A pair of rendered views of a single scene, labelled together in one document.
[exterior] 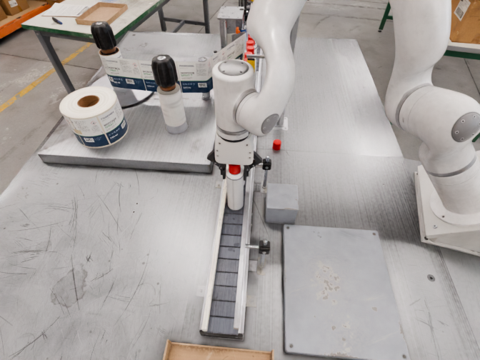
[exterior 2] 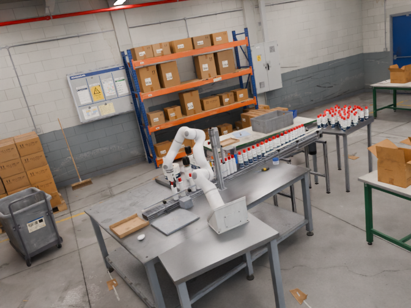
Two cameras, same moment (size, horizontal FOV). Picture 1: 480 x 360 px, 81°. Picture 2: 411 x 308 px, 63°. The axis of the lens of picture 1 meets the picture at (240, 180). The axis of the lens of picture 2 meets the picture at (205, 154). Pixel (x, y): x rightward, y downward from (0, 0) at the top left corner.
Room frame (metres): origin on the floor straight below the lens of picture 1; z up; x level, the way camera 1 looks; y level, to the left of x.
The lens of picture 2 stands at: (-1.17, -2.72, 2.33)
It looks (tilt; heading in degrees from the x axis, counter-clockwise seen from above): 18 degrees down; 51
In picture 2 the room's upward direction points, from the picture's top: 11 degrees counter-clockwise
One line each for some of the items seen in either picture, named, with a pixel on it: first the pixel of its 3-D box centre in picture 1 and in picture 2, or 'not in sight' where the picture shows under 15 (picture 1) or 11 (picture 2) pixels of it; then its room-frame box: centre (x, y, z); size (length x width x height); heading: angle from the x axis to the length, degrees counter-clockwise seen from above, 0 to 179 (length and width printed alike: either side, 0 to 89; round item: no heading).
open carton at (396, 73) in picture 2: not in sight; (401, 73); (6.82, 0.10, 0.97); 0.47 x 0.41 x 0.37; 160
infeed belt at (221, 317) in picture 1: (245, 122); (210, 184); (0.96, -0.02, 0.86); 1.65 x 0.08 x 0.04; 175
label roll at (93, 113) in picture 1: (96, 116); (172, 172); (0.89, 0.56, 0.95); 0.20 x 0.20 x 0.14
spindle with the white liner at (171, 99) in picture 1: (170, 96); (187, 168); (0.91, 0.26, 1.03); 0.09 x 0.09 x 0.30
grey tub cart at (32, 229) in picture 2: not in sight; (28, 220); (-0.51, 2.26, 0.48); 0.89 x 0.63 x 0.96; 93
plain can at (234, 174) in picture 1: (235, 185); (174, 190); (0.52, 0.01, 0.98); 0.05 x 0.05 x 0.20
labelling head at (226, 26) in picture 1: (233, 41); (230, 157); (1.39, 0.03, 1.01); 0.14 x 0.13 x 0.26; 175
